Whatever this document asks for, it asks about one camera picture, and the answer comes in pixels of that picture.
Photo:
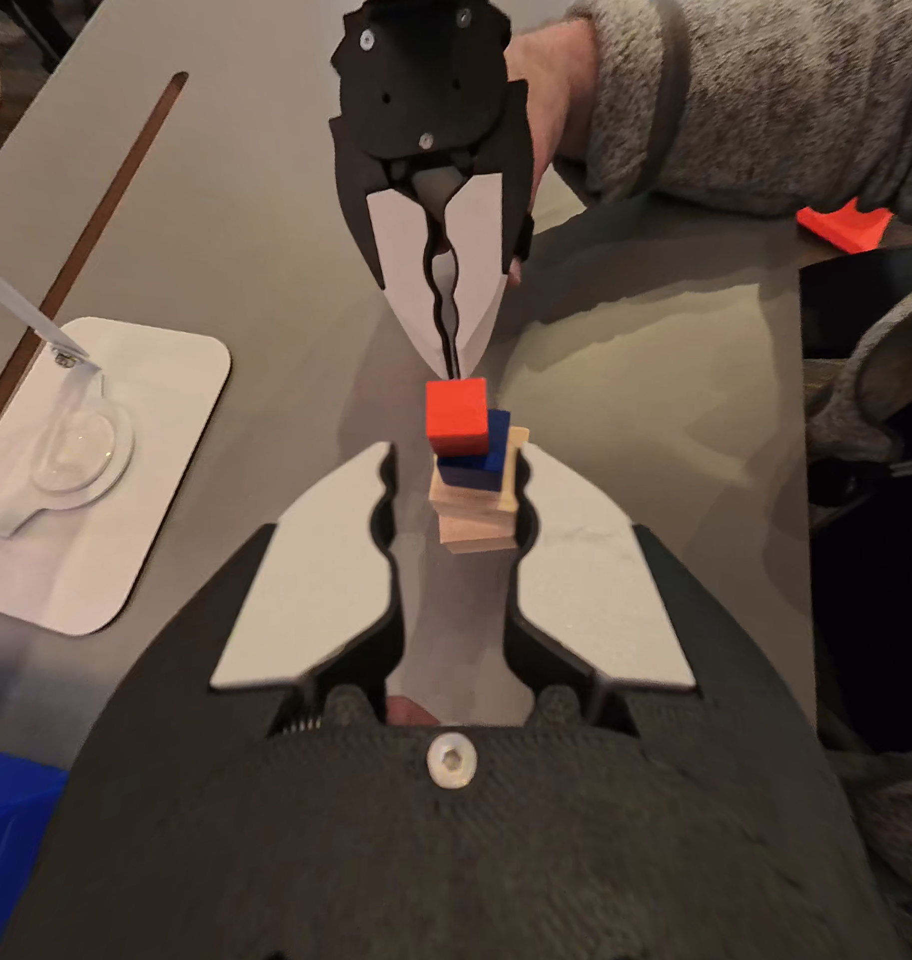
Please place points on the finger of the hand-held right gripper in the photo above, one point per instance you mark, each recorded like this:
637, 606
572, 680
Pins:
399, 262
489, 247

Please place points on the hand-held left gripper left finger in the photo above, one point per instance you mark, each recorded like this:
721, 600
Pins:
306, 592

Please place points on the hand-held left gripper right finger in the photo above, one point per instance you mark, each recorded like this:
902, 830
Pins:
598, 600

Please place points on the large plain wooden cube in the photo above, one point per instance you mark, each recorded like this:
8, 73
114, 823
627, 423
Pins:
474, 536

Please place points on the medium plain wooden cube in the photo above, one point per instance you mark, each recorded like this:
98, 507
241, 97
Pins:
471, 504

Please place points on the small red wooden cube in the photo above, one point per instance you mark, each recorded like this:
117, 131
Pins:
456, 412

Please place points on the small blue wooden cube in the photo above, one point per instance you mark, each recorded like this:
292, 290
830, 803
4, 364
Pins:
471, 472

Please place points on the person's right hand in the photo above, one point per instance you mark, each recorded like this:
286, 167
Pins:
561, 90

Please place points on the orange plastic part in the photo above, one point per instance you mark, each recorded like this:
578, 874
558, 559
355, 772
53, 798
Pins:
845, 225

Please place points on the blue plastic bin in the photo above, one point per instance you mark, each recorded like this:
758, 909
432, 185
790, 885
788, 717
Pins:
13, 825

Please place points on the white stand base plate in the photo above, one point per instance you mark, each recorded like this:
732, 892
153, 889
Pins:
126, 540

